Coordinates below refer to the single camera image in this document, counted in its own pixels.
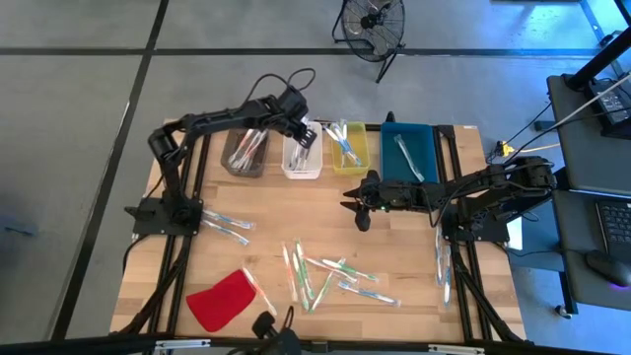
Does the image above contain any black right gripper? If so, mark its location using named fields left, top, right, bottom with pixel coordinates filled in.
left=339, top=170, right=423, bottom=233

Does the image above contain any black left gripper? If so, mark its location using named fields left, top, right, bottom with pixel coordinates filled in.
left=265, top=87, right=319, bottom=149

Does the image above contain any white plastic bin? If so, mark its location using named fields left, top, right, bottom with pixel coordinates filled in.
left=280, top=121, right=324, bottom=180

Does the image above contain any yellow plastic bin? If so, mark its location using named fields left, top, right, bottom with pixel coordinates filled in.
left=329, top=121, right=371, bottom=177

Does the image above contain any grey transparent plastic bin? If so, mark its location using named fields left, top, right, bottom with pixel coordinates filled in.
left=220, top=126, right=271, bottom=178

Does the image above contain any teal plastic bin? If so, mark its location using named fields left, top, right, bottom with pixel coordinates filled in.
left=380, top=121, right=440, bottom=184

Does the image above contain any black floor fan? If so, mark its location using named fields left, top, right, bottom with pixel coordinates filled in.
left=330, top=0, right=406, bottom=84

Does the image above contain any white paper sheet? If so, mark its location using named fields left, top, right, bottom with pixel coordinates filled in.
left=506, top=216, right=524, bottom=252

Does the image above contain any red cloth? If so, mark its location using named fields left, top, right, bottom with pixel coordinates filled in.
left=185, top=268, right=257, bottom=333

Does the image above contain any grey desk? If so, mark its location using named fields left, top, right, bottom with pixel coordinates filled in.
left=545, top=72, right=631, bottom=317

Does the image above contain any black computer mouse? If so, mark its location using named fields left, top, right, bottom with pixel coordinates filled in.
left=585, top=249, right=631, bottom=289

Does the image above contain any black power adapter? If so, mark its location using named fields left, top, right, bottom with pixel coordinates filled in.
left=588, top=77, right=631, bottom=139

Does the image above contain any black desk pole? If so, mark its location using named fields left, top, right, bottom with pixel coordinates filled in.
left=564, top=22, right=631, bottom=91

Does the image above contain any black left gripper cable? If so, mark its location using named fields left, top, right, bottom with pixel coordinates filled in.
left=245, top=67, right=316, bottom=107

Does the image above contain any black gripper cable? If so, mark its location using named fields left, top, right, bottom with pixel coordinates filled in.
left=245, top=67, right=316, bottom=107
left=362, top=172, right=457, bottom=229

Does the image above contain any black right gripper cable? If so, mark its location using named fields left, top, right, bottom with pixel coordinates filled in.
left=362, top=172, right=457, bottom=229

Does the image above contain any yellow cable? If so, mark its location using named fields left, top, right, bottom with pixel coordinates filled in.
left=495, top=140, right=563, bottom=158

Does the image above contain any silver frame bracket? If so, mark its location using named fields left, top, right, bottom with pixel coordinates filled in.
left=427, top=343, right=487, bottom=355
left=154, top=338, right=212, bottom=352

